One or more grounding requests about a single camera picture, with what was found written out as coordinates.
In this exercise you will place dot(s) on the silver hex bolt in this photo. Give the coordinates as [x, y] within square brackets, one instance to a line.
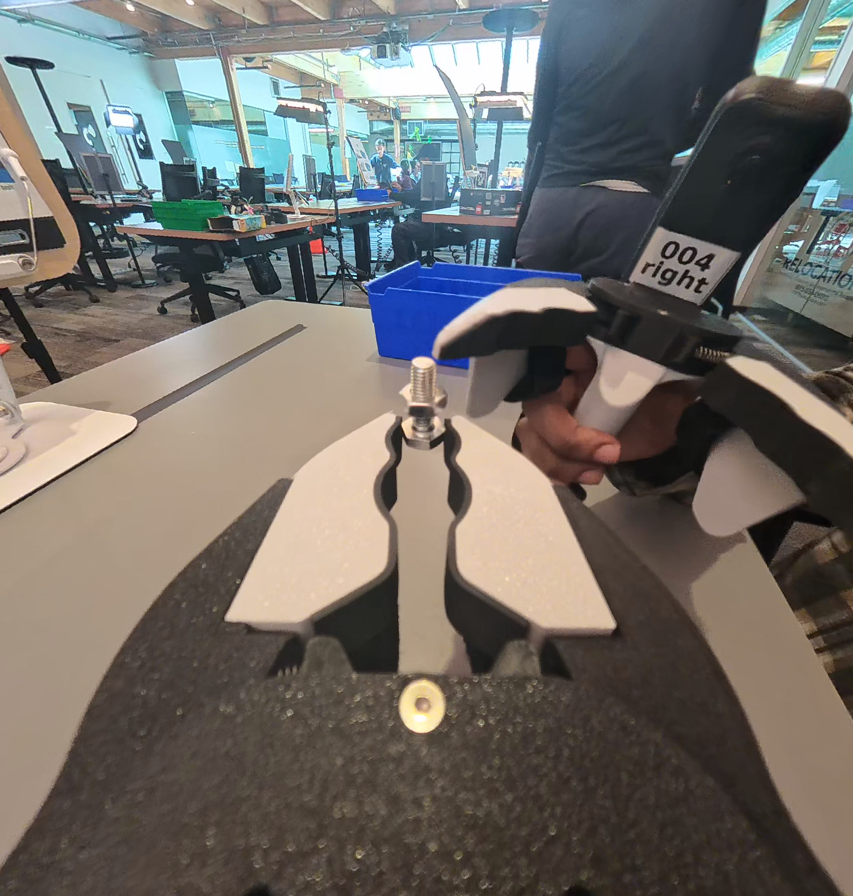
[423, 378]

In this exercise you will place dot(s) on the green plastic crate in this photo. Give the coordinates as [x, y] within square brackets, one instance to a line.
[187, 215]

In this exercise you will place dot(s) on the blue divided parts bin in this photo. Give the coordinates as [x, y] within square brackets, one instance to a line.
[412, 315]

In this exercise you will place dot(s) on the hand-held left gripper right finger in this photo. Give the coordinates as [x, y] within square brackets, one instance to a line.
[524, 546]

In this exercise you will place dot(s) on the wood-backed display board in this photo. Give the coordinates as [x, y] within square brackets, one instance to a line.
[59, 231]

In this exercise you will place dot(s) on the black easel legs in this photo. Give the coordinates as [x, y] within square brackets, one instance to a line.
[27, 336]

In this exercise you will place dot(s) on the white tablet stand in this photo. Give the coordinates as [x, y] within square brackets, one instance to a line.
[62, 434]

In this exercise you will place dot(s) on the black office chair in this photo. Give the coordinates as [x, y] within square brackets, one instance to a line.
[195, 283]

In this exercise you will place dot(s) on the person's right hand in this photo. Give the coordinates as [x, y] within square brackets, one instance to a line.
[566, 441]

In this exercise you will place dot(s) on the black floor lamp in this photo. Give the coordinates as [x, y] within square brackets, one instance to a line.
[29, 63]

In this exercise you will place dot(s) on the wooden desk with black legs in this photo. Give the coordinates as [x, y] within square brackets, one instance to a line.
[293, 225]
[342, 208]

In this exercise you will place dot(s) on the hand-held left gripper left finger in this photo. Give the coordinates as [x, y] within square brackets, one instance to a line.
[321, 532]

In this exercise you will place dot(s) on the black tripod with softbox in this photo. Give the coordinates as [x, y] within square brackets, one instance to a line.
[300, 110]

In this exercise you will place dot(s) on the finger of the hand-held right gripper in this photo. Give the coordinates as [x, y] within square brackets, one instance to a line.
[804, 434]
[517, 311]

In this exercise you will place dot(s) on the small blue bin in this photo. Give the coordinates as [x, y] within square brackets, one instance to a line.
[372, 194]

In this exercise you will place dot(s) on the silver hex nut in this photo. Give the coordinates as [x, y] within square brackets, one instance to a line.
[424, 404]

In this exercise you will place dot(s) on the light panel on stand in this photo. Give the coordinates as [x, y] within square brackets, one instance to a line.
[120, 119]

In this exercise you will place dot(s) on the black computer monitor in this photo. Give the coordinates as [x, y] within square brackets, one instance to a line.
[251, 183]
[179, 182]

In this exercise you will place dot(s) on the teal cardboard box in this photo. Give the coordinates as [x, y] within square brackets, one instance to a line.
[239, 223]

